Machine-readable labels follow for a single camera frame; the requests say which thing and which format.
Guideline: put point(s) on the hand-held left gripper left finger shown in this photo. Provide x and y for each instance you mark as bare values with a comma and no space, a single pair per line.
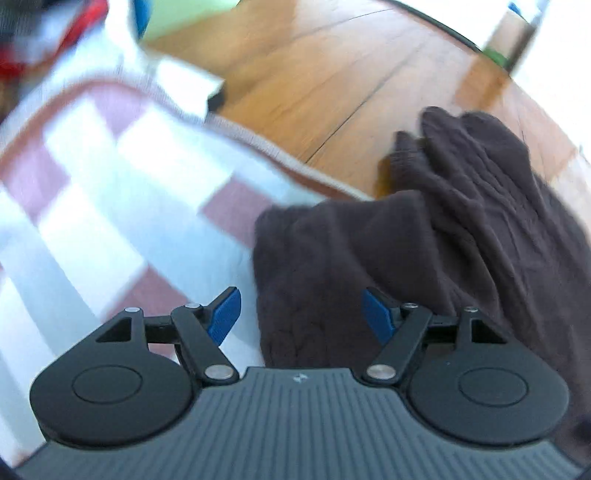
226,314

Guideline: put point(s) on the light green mat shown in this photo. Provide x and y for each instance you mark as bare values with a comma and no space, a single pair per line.
184,21

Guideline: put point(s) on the white wardrobe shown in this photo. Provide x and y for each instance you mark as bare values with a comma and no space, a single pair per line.
563,55

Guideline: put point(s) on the white board with black edge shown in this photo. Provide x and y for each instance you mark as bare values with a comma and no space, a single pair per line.
461,14

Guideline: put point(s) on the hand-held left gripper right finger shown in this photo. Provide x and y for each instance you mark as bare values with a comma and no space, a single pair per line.
376,314

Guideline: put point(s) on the dark purple knit sweater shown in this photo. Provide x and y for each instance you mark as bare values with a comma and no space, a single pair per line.
415,240

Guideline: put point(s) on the red blurred object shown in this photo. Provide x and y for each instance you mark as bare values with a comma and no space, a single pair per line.
51,41

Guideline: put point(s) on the cardboard box with green label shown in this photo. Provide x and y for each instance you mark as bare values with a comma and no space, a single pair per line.
503,41

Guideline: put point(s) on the checked rug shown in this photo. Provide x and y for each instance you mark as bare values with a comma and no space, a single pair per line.
92,194

